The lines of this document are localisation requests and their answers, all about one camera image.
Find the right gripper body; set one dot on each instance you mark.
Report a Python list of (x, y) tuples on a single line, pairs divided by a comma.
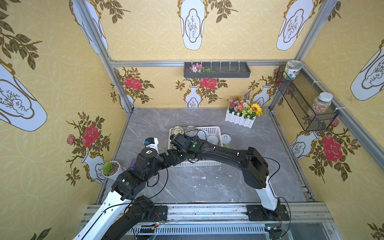
[(175, 141)]

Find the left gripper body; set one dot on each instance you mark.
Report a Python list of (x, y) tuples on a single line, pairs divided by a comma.
[(132, 163)]

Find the blue tin can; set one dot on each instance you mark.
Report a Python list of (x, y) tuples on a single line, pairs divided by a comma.
[(177, 130), (191, 132)]

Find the pink label white-lid can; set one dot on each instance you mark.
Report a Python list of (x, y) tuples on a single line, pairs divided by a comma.
[(213, 140)]

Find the white perforated plastic basket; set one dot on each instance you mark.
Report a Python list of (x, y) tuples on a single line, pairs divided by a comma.
[(212, 131)]

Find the green label white-lid can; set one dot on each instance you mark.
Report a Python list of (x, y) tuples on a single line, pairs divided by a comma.
[(226, 140)]

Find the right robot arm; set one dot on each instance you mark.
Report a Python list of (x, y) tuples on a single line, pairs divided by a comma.
[(254, 167)]

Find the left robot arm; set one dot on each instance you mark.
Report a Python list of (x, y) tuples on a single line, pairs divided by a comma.
[(122, 208)]

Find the purple spatula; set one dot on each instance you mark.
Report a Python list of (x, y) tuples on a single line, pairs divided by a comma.
[(132, 164)]

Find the small potted green plant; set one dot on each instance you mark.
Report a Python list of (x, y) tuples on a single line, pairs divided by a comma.
[(112, 170)]

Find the flower box white fence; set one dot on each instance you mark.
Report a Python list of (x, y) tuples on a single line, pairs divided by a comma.
[(243, 112)]

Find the pink flowers on shelf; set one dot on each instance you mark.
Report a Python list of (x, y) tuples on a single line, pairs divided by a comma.
[(199, 68)]

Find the glass jar green label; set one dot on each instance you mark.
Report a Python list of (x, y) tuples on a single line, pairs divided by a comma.
[(292, 68)]

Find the plastic jar white lid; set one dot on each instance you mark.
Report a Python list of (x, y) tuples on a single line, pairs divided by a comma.
[(321, 103)]

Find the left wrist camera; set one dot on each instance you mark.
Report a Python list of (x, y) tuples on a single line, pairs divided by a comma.
[(152, 143)]

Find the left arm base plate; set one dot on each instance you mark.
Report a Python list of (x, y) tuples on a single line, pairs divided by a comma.
[(160, 213)]

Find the grey wall shelf tray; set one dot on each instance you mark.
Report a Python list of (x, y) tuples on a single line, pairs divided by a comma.
[(222, 70)]

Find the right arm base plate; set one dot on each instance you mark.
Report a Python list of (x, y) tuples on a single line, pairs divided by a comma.
[(259, 213)]

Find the black wire wall basket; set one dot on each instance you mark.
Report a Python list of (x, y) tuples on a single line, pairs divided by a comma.
[(300, 95)]

